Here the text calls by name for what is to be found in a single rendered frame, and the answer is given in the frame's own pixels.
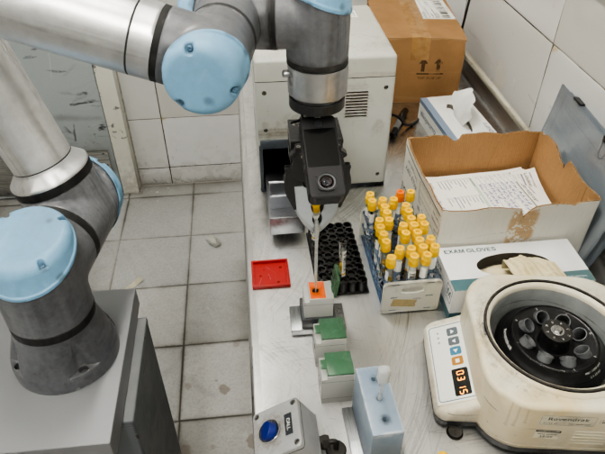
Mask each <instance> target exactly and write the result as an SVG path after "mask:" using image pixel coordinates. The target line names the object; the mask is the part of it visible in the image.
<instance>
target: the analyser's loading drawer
mask: <svg viewBox="0 0 605 454"><path fill-rule="evenodd" d="M284 173H285V171H284V166H283V167H268V168H265V177H266V194H267V203H268V212H269V221H270V233H271V235H274V234H287V233H300V232H304V225H303V223H302V222H301V220H300V219H299V217H298V215H297V214H296V212H295V210H294V209H293V207H292V205H291V203H290V202H289V200H288V198H287V196H286V194H285V191H284Z"/></svg>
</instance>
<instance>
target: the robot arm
mask: <svg viewBox="0 0 605 454"><path fill-rule="evenodd" d="M352 11H353V6H352V0H177V6H174V5H168V4H166V3H162V2H159V1H157V0H0V156H1V158H2V159H3V160H4V162H5V164H6V165H7V167H9V169H10V170H11V171H12V173H13V174H14V176H13V179H12V182H11V185H10V189H11V192H12V193H13V194H14V196H15V198H16V199H17V201H18V202H19V203H20V205H21V206H22V209H19V210H16V211H13V212H11V213H10V216H9V217H8V218H4V217H2V218H0V312H1V314H2V316H3V318H4V320H5V323H6V325H7V327H8V329H9V331H10V333H11V350H10V361H11V366H12V369H13V372H14V374H15V376H16V378H17V380H18V381H19V383H20V384H21V385H22V386H23V387H24V388H26V389H27V390H29V391H31V392H33V393H36V394H39V395H64V394H68V393H72V392H75V391H77V390H80V389H82V388H84V387H86V386H89V385H91V384H92V383H94V382H95V381H96V380H97V379H99V378H100V377H101V376H102V375H103V374H104V373H106V371H107V370H108V369H109V368H110V367H111V366H112V364H113V363H114V361H115V360H116V357H117V355H118V352H119V348H120V338H119V334H118V332H117V329H116V326H115V324H114V322H113V320H112V318H111V317H110V316H109V315H108V314H107V313H105V312H104V311H103V310H102V309H101V308H100V306H99V305H98V304H97V303H96V302H95V299H94V296H93V293H92V290H91V286H90V284H89V281H88V276H89V272H90V270H91V268H92V266H93V265H94V263H95V260H96V258H97V256H98V254H99V252H100V250H101V248H102V247H103V245H104V243H105V241H106V239H107V237H108V235H109V233H110V231H111V229H112V228H113V226H114V225H115V224H116V222H117V220H118V218H119V215H120V211H121V208H122V201H123V192H122V185H121V183H120V180H119V179H118V177H117V176H116V175H115V173H114V172H113V171H112V170H111V169H110V168H109V167H108V166H107V165H106V164H104V163H103V164H101V163H99V162H98V159H96V158H93V157H90V156H88V154H87V153H86V151H85V150H83V149H80V148H77V147H72V146H70V145H69V144H68V141H67V140H66V138H65V136H64V135H63V133H62V131H61V130H60V128H59V127H58V125H57V123H56V122H55V120H54V118H53V117H52V115H51V113H50V111H49V109H48V108H47V106H46V105H45V104H44V102H43V100H42V99H41V96H40V95H39V93H38V91H37V90H36V88H35V86H34V85H33V83H32V82H31V80H30V78H29V77H28V75H27V73H26V72H25V70H24V68H23V66H22V64H21V63H20V61H19V60H18V58H17V57H16V55H15V54H14V51H13V50H12V48H11V46H10V45H9V43H8V41H12V42H16V43H19V44H22V45H25V46H29V47H32V48H35V49H38V50H44V51H47V52H50V53H54V54H57V55H60V56H63V57H67V58H71V59H76V60H79V61H83V62H85V63H89V64H92V65H96V66H98V67H102V68H108V69H110V70H114V71H117V72H121V73H123V74H127V75H130V76H134V77H139V78H142V79H146V80H148V81H152V82H156V83H159V84H161V85H164V87H165V89H166V91H167V93H168V95H169V96H170V97H171V99H172V100H173V101H176V102H177V103H178V104H179V105H180V106H182V107H183V108H184V109H185V110H186V111H189V112H191V113H194V114H216V113H219V112H221V111H223V110H225V109H227V108H228V107H229V106H231V105H232V104H233V103H234V102H235V100H236V99H237V97H238V96H239V93H240V91H241V89H242V88H243V87H244V86H245V84H246V82H247V80H248V76H249V71H250V63H251V60H252V58H253V55H254V52H255V50H286V63H287V68H288V69H284V70H283V71H282V77H287V90H288V93H289V106H290V108H291V109H292V110H293V111H295V112H296V113H298V114H300V115H301V116H300V118H299V119H292V120H287V127H288V154H289V159H290V164H291V165H284V171H285V173H284V191H285V194H286V196H287V198H288V200H289V202H290V203H291V205H292V207H293V209H294V210H295V212H296V214H297V215H298V217H299V219H300V220H301V222H302V223H303V225H304V226H305V227H306V228H307V229H309V231H311V232H314V219H313V208H312V205H320V210H321V214H320V216H319V218H318V220H319V223H320V232H321V231H322V230H323V229H324V228H325V227H326V226H327V225H328V224H329V223H330V221H331V220H332V219H333V217H334V216H335V214H336V213H337V211H338V209H339V208H340V207H341V206H342V204H343V202H344V200H345V198H346V196H347V195H348V192H349V189H350V186H351V176H350V169H351V165H350V162H345V161H344V158H345V157H346V156H347V151H346V150H345V149H344V148H343V141H344V140H343V136H342V133H341V129H340V126H339V120H338V117H334V116H332V115H333V114H336V113H338V112H340V111H341V110H342V109H343V108H344V106H345V94H346V93H347V92H348V64H349V61H348V51H349V35H350V19H351V13H352ZM293 123H295V125H293Z"/></svg>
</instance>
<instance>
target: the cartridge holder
mask: <svg viewBox="0 0 605 454"><path fill-rule="evenodd" d="M289 313H290V323H291V332H292V335H304V334H313V325H314V324H315V323H319V319H327V318H338V317H343V321H344V324H345V328H346V329H347V326H346V322H345V317H344V312H343V307H342V303H339V304H334V305H333V316H324V317H311V318H304V313H303V298H300V305H298V306H289Z"/></svg>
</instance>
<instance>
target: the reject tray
mask: <svg viewBox="0 0 605 454"><path fill-rule="evenodd" d="M251 273H252V288H253V290H257V289H268V288H280V287H291V282H290V275H289V268H288V261H287V259H265V260H253V261H251Z"/></svg>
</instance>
